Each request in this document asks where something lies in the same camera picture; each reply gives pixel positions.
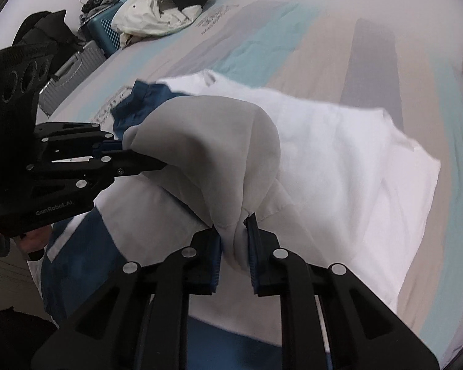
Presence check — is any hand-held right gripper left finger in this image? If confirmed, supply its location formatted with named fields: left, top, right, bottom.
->
left=31, top=225, right=222, bottom=370

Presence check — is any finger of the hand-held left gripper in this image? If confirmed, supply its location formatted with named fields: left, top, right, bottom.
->
left=26, top=150, right=168, bottom=199
left=35, top=122, right=134, bottom=159

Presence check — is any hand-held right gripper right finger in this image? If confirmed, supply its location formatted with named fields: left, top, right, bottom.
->
left=244, top=216, right=440, bottom=370

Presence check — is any white and blue hooded jacket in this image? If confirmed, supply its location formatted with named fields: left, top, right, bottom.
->
left=27, top=68, right=442, bottom=370

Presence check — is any grey clothes pile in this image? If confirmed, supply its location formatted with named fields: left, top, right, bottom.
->
left=79, top=0, right=132, bottom=20

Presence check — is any person's left hand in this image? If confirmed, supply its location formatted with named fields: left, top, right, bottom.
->
left=19, top=225, right=54, bottom=261

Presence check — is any silver hard case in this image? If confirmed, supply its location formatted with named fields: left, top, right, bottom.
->
left=39, top=40, right=108, bottom=116

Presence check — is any black backpack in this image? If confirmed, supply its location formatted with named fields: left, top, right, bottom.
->
left=13, top=10, right=81, bottom=81

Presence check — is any teal suitcase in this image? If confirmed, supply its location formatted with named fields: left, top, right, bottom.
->
left=87, top=0, right=134, bottom=56

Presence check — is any white garment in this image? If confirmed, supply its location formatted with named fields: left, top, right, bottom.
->
left=111, top=0, right=205, bottom=49

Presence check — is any person's black clothing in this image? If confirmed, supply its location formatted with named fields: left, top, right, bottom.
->
left=0, top=304, right=58, bottom=370

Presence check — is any bed with striped sheet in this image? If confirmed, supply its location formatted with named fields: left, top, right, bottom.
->
left=46, top=1, right=463, bottom=363

